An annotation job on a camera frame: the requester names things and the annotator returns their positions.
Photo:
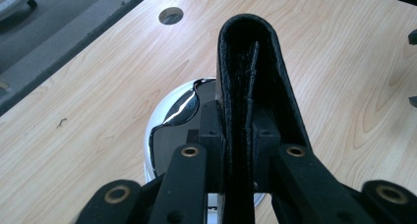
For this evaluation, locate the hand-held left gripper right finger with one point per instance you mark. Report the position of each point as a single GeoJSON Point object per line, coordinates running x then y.
{"type": "Point", "coordinates": [264, 142]}

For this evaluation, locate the white furniture foot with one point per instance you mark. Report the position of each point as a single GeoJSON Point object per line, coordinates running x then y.
{"type": "Point", "coordinates": [14, 4]}

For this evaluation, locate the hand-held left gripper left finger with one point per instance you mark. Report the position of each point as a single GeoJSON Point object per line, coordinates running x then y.
{"type": "Point", "coordinates": [213, 152]}

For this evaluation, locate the white round container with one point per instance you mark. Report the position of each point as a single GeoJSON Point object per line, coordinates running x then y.
{"type": "Point", "coordinates": [156, 119]}

